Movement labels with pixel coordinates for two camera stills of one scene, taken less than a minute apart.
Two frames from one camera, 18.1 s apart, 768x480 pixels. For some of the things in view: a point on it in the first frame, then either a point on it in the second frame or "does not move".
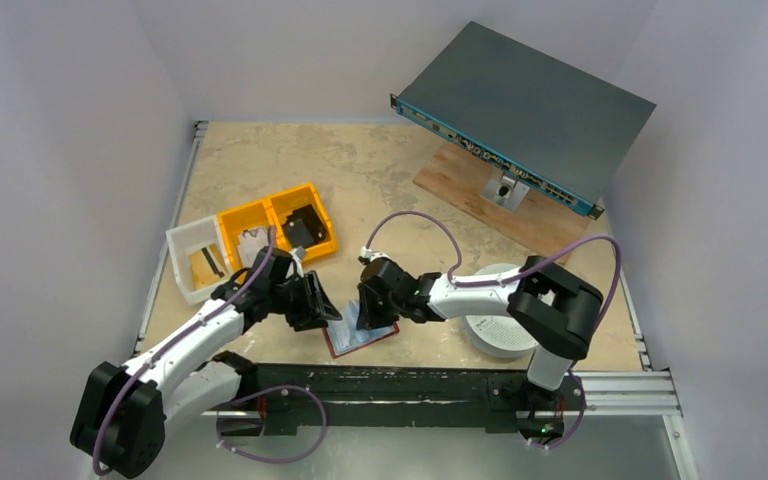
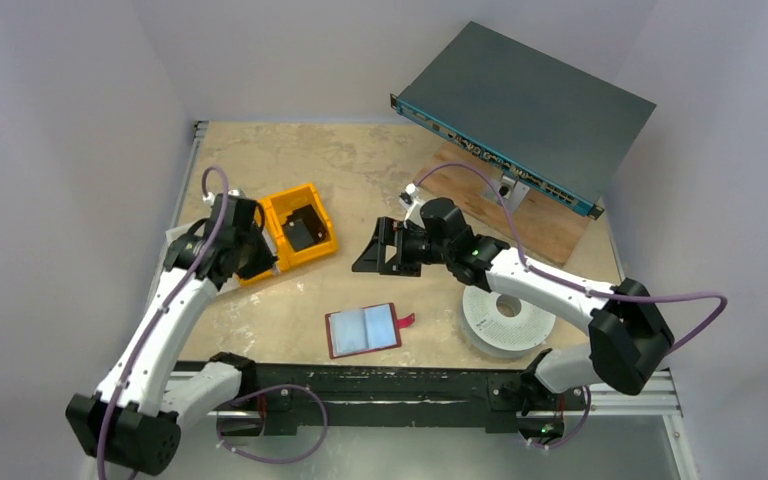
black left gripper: (315, 309) -> (265, 260)
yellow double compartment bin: (273, 211) does not move
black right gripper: (371, 302) -> (390, 245)
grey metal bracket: (505, 192) does not move
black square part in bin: (304, 227) does not move
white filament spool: (496, 336) does not move
